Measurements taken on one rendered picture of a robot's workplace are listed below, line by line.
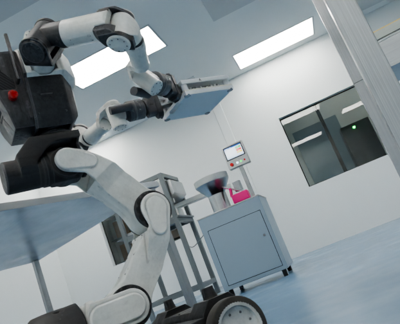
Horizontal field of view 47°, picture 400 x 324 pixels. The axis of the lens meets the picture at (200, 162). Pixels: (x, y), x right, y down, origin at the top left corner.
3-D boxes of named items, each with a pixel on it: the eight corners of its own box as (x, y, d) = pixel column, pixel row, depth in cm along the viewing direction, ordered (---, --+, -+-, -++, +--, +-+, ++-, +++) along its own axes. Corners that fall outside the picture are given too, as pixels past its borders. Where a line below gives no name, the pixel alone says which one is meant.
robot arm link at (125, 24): (150, 51, 165) (140, 9, 149) (148, 73, 160) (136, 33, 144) (121, 52, 166) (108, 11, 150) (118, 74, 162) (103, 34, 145)
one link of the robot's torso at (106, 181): (165, 233, 163) (45, 168, 153) (148, 244, 178) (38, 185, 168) (181, 198, 171) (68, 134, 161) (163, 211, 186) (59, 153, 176)
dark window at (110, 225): (115, 267, 750) (94, 204, 774) (116, 267, 751) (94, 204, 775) (187, 237, 724) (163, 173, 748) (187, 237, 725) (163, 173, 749)
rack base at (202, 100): (208, 114, 219) (206, 109, 220) (233, 88, 199) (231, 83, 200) (163, 121, 206) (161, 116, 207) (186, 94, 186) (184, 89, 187)
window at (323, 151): (309, 188, 683) (278, 119, 708) (309, 188, 684) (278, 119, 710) (399, 151, 656) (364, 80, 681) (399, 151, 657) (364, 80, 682)
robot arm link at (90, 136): (106, 139, 197) (83, 159, 209) (111, 123, 204) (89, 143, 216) (85, 126, 192) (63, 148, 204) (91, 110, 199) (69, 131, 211)
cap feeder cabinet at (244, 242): (226, 299, 414) (196, 220, 431) (238, 290, 468) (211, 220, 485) (291, 274, 402) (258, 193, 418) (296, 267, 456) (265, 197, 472)
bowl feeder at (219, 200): (202, 218, 445) (189, 183, 454) (211, 219, 480) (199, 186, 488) (249, 199, 436) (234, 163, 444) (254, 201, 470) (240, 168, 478)
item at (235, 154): (243, 204, 458) (220, 148, 472) (245, 205, 468) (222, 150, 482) (264, 195, 454) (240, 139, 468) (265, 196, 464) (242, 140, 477)
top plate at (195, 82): (204, 104, 220) (202, 101, 221) (229, 78, 200) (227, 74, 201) (159, 111, 208) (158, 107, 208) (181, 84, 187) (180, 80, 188)
